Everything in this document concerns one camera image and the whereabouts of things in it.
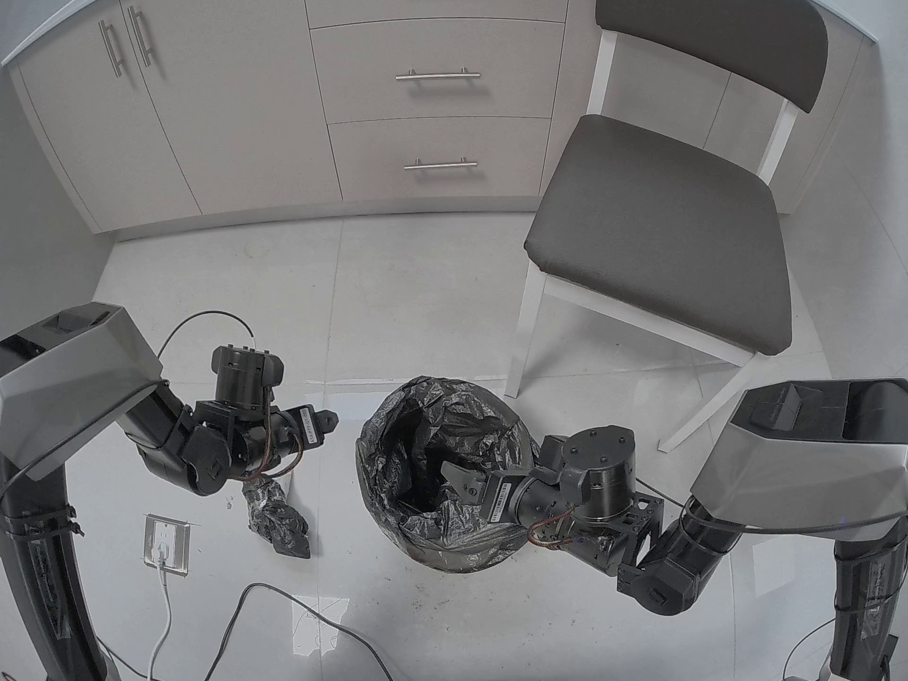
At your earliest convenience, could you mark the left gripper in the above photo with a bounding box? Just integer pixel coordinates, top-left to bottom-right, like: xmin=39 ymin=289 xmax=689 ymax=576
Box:
xmin=271 ymin=402 xmax=341 ymax=457

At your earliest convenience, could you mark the beige cabinet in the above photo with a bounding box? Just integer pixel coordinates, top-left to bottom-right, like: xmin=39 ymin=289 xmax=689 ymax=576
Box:
xmin=0 ymin=0 xmax=881 ymax=239

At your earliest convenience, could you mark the white chair with grey cushions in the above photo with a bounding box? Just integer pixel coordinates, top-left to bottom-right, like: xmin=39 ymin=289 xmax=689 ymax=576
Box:
xmin=505 ymin=0 xmax=831 ymax=452

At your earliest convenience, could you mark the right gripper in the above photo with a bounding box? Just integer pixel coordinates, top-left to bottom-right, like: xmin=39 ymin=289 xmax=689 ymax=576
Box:
xmin=440 ymin=458 xmax=546 ymax=524

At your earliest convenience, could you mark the white cable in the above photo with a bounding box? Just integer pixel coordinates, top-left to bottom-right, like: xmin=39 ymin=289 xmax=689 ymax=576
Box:
xmin=145 ymin=540 xmax=177 ymax=681

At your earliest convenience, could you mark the crumpled black plastic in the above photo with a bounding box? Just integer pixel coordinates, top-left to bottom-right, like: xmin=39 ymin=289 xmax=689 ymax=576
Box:
xmin=241 ymin=478 xmax=313 ymax=560

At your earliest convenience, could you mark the black plastic bag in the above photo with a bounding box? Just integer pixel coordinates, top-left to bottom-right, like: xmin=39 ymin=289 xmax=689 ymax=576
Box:
xmin=356 ymin=375 xmax=541 ymax=574

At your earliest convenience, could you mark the black cable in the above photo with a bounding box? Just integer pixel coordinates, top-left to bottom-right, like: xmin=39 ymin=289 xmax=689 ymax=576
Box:
xmin=211 ymin=582 xmax=397 ymax=681
xmin=784 ymin=618 xmax=839 ymax=681
xmin=156 ymin=311 xmax=258 ymax=361

